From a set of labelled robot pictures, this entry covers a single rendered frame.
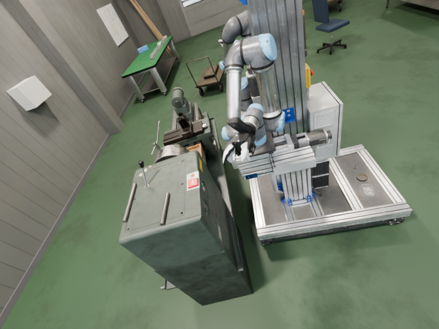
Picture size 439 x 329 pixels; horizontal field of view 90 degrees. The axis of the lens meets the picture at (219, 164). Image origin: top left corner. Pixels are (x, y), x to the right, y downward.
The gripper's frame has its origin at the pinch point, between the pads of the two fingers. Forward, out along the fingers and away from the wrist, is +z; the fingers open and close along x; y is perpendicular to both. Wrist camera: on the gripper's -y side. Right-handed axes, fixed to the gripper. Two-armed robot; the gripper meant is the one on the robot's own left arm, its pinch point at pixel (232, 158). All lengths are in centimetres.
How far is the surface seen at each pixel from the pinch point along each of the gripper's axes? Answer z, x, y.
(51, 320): 92, 244, 126
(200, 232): 12, 33, 40
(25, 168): -39, 359, 21
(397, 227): -74, -64, 168
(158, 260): 27, 65, 52
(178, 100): -137, 131, 30
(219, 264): 14, 42, 82
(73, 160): -102, 389, 67
